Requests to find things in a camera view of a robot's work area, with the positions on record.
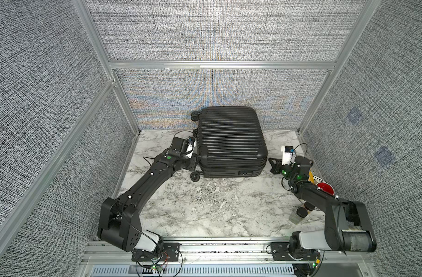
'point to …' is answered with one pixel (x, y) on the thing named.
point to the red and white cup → (325, 187)
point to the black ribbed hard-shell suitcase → (230, 142)
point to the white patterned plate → (317, 180)
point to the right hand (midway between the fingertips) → (270, 153)
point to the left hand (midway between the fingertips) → (195, 158)
